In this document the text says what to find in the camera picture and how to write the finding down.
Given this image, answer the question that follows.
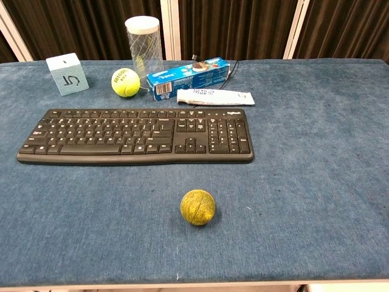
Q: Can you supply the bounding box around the black Logitech keyboard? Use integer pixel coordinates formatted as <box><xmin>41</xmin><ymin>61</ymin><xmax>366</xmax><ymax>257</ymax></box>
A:
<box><xmin>16</xmin><ymin>108</ymin><xmax>255</xmax><ymax>165</ymax></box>

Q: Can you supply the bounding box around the white frame post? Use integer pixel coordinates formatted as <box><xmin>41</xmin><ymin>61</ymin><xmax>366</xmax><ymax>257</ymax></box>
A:
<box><xmin>0</xmin><ymin>2</ymin><xmax>34</xmax><ymax>63</ymax></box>
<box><xmin>282</xmin><ymin>0</ymin><xmax>311</xmax><ymax>60</ymax></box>
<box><xmin>160</xmin><ymin>0</ymin><xmax>182</xmax><ymax>61</ymax></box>

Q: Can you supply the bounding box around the dark brown curtain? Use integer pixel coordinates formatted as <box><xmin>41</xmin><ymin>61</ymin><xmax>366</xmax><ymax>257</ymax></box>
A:
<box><xmin>0</xmin><ymin>0</ymin><xmax>389</xmax><ymax>64</ymax></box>

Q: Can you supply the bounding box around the blue Oreo cookie box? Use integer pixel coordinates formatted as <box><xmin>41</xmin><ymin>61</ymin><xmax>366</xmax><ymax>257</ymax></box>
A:
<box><xmin>146</xmin><ymin>57</ymin><xmax>231</xmax><ymax>102</ymax></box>

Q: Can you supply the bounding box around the light blue number cube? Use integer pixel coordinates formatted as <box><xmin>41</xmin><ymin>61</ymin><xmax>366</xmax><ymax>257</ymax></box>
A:
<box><xmin>46</xmin><ymin>52</ymin><xmax>90</xmax><ymax>97</ymax></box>

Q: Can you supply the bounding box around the black cable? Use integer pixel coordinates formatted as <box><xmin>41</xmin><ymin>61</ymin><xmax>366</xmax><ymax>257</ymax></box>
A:
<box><xmin>191</xmin><ymin>54</ymin><xmax>240</xmax><ymax>82</ymax></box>

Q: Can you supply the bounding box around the white toothpaste tube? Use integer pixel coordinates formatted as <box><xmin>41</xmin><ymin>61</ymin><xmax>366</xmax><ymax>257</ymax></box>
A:
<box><xmin>176</xmin><ymin>88</ymin><xmax>256</xmax><ymax>106</ymax></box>

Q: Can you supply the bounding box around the bright yellow printed tennis ball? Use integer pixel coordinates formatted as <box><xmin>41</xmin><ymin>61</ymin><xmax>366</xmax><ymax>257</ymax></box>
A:
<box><xmin>111</xmin><ymin>68</ymin><xmax>141</xmax><ymax>98</ymax></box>

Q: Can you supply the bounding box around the clear plastic canister white lid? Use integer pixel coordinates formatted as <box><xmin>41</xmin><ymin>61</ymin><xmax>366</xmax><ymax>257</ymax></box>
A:
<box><xmin>124</xmin><ymin>15</ymin><xmax>164</xmax><ymax>80</ymax></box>

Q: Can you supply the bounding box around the blue table cloth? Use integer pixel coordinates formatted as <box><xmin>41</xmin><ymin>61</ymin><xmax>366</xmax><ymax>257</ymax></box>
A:
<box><xmin>0</xmin><ymin>58</ymin><xmax>389</xmax><ymax>288</ymax></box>

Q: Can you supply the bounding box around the worn dark yellow tennis ball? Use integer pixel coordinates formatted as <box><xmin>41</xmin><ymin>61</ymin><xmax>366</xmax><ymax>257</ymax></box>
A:
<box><xmin>180</xmin><ymin>189</ymin><xmax>216</xmax><ymax>226</ymax></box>

